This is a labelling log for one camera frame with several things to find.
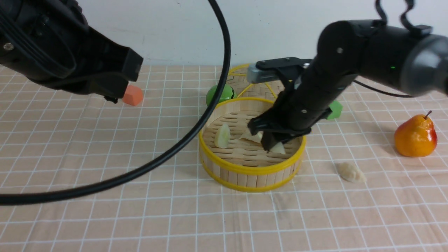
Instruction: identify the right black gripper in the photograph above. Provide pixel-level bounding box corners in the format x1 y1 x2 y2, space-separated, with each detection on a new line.
248 61 357 152

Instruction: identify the white crescent dumpling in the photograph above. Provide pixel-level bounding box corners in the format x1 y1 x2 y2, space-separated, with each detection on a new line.
240 129 263 144

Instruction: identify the light green crescent dumpling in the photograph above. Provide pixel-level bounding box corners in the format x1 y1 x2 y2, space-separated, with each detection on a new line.
269 142 286 155

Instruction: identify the pale green dumpling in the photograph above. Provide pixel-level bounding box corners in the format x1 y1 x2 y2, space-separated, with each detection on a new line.
214 123 231 148

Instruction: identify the round beige dumpling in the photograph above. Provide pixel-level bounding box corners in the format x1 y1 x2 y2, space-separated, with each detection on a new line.
337 162 366 183

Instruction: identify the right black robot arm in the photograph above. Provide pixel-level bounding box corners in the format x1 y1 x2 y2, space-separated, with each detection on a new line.
247 0 448 151

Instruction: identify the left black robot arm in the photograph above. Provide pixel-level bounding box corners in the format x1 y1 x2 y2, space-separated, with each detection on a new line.
0 0 144 106

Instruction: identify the bamboo steamer tray yellow rim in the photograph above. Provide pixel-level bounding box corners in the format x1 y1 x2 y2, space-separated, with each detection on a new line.
198 97 307 193

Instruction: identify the bamboo steamer lid yellow rim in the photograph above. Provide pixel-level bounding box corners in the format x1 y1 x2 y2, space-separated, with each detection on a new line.
226 64 284 101

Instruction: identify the green watermelon toy ball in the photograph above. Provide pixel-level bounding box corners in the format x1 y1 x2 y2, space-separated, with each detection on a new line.
205 84 237 107

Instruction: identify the green foam cube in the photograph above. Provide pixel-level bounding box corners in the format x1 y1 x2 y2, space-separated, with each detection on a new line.
326 100 343 121

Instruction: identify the beige checkered tablecloth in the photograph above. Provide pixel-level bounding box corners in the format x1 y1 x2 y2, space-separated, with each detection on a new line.
0 66 447 252

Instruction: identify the orange foam cube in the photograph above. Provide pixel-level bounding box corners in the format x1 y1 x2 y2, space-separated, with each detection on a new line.
121 85 144 106

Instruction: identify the orange yellow toy pear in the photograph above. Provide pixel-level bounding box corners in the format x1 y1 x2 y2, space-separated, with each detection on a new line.
394 110 438 158

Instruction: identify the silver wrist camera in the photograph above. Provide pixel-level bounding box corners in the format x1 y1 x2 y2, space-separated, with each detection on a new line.
246 57 313 84

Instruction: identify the black camera cable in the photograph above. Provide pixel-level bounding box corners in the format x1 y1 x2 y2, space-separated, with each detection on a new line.
0 0 232 206

